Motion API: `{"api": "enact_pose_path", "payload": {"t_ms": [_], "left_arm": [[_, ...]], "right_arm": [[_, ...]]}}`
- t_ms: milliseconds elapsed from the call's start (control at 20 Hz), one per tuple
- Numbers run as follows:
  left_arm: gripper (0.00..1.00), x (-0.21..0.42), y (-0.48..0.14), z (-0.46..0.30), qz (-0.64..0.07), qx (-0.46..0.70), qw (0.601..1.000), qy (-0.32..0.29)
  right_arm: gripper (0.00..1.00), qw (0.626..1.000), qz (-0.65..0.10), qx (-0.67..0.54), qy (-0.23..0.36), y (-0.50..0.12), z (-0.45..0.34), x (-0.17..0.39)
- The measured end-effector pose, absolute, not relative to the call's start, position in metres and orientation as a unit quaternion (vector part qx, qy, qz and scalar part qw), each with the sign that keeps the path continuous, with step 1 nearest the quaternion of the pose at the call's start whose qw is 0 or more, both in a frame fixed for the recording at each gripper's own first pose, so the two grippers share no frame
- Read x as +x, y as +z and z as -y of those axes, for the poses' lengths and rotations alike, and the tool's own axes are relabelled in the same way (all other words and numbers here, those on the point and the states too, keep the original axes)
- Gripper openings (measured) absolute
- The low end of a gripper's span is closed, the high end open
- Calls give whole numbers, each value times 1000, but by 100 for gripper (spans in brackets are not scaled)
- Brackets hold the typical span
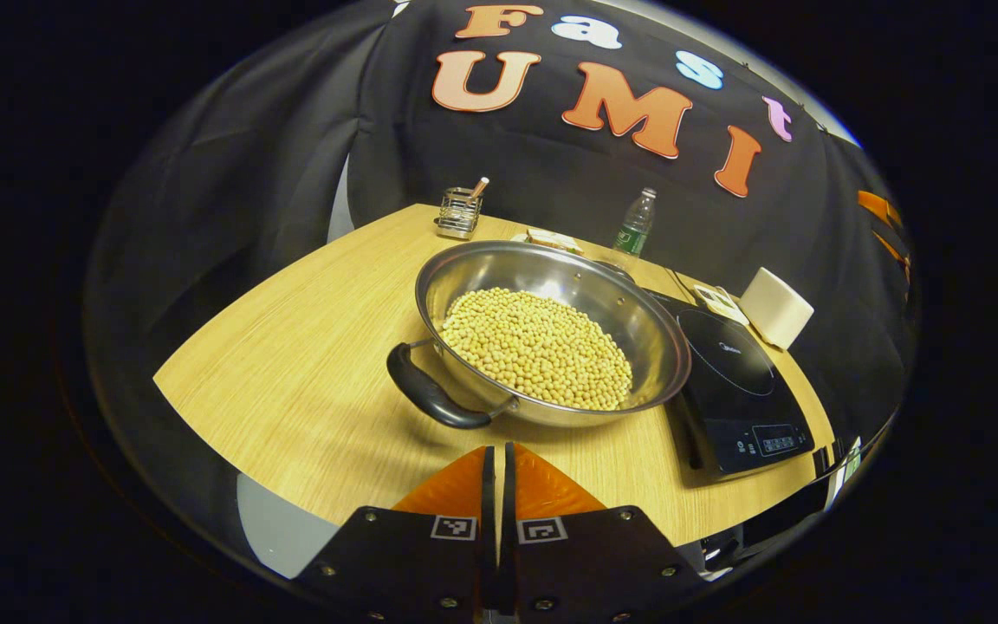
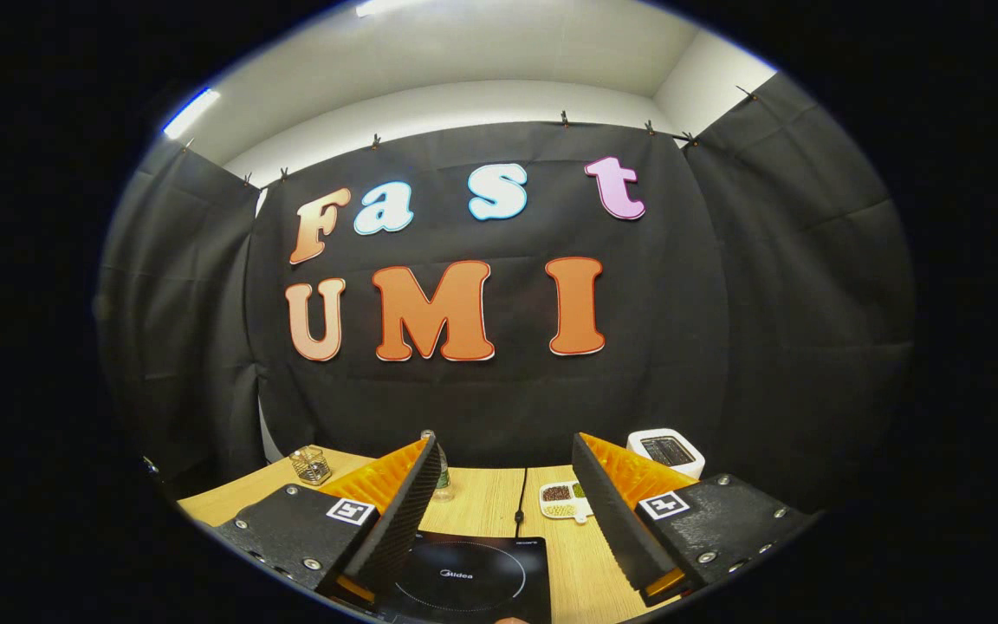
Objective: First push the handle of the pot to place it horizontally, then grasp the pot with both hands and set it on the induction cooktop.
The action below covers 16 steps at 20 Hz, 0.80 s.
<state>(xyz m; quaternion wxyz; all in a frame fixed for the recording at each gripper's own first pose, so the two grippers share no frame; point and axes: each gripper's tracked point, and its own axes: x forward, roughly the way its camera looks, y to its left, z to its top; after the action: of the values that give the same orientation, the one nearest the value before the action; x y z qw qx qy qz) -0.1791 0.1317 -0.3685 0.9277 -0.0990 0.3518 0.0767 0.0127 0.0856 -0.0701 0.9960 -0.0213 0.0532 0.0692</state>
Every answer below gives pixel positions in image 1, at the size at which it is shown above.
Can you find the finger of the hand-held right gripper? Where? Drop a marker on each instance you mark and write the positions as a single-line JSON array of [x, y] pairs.
[[893, 249], [880, 206]]

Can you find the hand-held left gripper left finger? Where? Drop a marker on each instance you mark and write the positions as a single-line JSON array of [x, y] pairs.
[[486, 520]]

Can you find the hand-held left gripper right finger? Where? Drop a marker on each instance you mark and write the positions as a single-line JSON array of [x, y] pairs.
[[509, 520]]

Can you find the pile of soybeans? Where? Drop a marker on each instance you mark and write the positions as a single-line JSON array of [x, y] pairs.
[[534, 347]]

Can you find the black induction cooktop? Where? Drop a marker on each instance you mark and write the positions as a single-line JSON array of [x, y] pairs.
[[742, 390]]

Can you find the stainless steel pot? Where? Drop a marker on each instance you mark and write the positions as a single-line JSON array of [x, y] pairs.
[[638, 329]]

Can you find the white toaster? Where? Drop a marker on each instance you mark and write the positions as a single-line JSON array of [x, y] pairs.
[[776, 308]]

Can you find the white divided bean dish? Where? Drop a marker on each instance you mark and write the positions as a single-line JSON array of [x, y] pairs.
[[720, 302]]

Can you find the clear plastic water bottle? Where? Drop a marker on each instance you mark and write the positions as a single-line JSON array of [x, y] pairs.
[[635, 227]]

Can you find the sandwich with lettuce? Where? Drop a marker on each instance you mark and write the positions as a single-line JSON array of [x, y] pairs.
[[547, 237]]

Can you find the black backdrop cloth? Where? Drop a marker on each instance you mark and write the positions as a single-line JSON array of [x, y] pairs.
[[551, 173]]

